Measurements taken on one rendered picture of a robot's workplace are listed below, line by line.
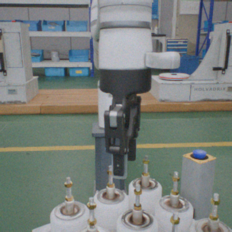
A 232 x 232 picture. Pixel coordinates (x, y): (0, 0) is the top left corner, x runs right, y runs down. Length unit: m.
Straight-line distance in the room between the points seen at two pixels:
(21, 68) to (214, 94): 1.83
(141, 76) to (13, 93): 2.39
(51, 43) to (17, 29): 6.33
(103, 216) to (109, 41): 0.50
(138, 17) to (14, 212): 0.99
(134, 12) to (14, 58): 2.40
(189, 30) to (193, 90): 4.35
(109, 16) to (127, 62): 0.06
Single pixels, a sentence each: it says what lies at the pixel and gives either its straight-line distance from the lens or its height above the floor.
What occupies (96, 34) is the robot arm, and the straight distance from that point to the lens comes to 0.66.
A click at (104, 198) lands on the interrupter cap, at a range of 0.76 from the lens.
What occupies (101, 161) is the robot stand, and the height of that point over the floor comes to 0.17.
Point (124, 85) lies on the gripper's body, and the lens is 0.36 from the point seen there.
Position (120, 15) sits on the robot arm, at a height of 0.68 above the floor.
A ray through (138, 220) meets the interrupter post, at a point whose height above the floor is 0.26.
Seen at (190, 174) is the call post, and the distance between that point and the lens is 0.88.
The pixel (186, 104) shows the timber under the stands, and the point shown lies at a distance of 2.68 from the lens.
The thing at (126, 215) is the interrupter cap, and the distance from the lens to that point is 0.69.
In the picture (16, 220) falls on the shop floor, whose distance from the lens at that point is 1.17.
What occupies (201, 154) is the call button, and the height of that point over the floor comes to 0.33.
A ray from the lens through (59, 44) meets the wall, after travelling 8.99.
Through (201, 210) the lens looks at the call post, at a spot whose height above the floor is 0.15.
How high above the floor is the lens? 0.66
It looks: 16 degrees down
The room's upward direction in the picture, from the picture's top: straight up
